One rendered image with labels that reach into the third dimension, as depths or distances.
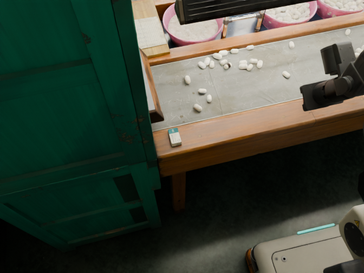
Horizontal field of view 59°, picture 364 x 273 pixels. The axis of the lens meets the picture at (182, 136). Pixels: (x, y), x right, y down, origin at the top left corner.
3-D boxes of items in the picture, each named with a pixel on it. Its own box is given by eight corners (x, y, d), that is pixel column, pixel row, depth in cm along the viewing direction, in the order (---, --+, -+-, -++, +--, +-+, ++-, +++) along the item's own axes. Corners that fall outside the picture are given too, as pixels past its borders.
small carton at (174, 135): (181, 144, 110) (181, 141, 108) (171, 147, 110) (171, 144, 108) (177, 130, 113) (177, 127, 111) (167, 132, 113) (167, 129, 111)
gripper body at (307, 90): (298, 86, 83) (312, 80, 76) (334, 79, 84) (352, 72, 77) (303, 111, 83) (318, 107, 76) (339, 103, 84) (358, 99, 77)
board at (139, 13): (170, 53, 130) (170, 51, 129) (134, 60, 129) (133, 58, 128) (153, 1, 146) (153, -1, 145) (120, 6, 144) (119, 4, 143)
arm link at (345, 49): (350, 92, 64) (388, 84, 65) (338, 36, 64) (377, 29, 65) (318, 101, 76) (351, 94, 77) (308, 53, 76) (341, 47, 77)
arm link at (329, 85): (342, 100, 70) (365, 95, 71) (335, 69, 70) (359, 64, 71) (324, 104, 77) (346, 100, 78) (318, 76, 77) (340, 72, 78)
